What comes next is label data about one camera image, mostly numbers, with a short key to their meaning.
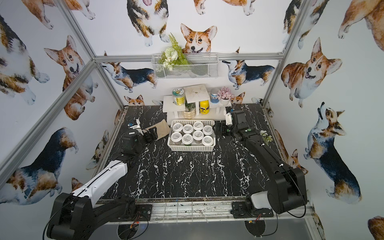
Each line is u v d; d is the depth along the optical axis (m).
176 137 0.95
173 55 0.78
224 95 0.93
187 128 0.98
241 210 0.73
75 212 0.40
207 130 0.98
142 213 0.73
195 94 0.98
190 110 1.10
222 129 0.75
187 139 0.93
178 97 0.97
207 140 0.93
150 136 0.76
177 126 1.00
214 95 0.98
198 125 1.01
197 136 0.95
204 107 1.09
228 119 0.76
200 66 0.93
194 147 0.92
